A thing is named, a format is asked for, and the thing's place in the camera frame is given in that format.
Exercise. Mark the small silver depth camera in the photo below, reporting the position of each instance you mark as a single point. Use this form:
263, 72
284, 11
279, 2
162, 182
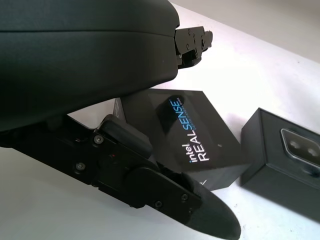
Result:
300, 147

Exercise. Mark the black camera box base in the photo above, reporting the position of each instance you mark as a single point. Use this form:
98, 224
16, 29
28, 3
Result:
262, 162

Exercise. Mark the black RealSense box lid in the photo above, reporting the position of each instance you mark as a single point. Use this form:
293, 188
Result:
162, 135

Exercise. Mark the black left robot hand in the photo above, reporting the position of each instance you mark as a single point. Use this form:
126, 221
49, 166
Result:
75, 62

